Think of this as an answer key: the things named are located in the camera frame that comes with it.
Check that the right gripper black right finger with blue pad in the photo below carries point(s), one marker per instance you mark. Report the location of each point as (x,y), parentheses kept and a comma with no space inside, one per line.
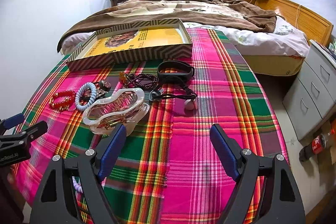
(280,200)

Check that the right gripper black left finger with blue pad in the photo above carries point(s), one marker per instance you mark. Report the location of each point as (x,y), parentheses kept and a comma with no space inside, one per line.
(55,200)

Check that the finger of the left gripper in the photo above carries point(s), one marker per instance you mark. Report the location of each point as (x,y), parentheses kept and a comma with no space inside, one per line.
(33,132)
(11,122)

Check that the round charm keychain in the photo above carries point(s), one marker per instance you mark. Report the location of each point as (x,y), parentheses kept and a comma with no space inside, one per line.
(102,89)

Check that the black wristband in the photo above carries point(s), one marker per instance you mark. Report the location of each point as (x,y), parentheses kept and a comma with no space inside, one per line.
(175,72)

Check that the cola bottle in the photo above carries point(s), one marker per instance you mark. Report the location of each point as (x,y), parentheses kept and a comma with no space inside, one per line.
(319,144)

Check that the grey drawer cabinet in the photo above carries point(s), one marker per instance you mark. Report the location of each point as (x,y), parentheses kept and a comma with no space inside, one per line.
(310,100)

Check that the pink plaid tablecloth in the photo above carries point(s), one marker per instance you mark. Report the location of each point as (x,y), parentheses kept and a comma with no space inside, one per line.
(168,171)

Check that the brown fleece blanket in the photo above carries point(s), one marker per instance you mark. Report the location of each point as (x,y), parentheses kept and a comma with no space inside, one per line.
(237,14)

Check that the bed with white sheet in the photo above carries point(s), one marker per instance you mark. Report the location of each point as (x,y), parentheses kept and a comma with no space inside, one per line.
(279,53)

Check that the striped cardboard tray yellow inside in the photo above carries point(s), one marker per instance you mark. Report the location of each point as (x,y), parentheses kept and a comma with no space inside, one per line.
(132,42)

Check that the wooden headboard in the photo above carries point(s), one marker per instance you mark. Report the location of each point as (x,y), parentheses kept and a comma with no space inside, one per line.
(315,27)

